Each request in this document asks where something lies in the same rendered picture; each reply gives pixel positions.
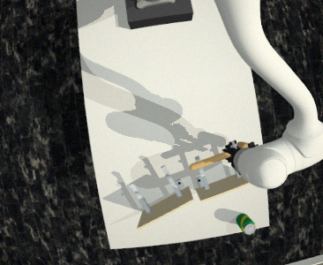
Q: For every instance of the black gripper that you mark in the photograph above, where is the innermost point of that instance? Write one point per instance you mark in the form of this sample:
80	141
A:
228	149

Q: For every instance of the green drink can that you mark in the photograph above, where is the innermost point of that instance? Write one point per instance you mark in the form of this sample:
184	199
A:
246	224

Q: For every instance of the tan wooden mallet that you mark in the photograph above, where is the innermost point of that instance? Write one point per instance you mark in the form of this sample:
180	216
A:
215	158

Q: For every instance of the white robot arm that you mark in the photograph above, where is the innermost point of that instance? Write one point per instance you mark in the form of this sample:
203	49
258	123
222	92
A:
301	143

